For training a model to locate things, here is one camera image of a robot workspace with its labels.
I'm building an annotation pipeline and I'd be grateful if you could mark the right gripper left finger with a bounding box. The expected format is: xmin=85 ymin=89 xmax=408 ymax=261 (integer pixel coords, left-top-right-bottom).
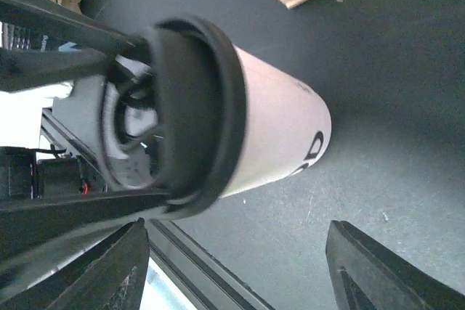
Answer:
xmin=1 ymin=219 xmax=150 ymax=309

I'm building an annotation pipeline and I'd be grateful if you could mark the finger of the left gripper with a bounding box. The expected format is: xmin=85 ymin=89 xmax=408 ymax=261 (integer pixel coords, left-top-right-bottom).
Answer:
xmin=1 ymin=0 xmax=145 ymax=60
xmin=1 ymin=190 xmax=168 ymax=263

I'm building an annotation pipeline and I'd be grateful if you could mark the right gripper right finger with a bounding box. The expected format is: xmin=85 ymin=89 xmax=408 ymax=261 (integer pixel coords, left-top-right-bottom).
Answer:
xmin=325 ymin=220 xmax=464 ymax=309

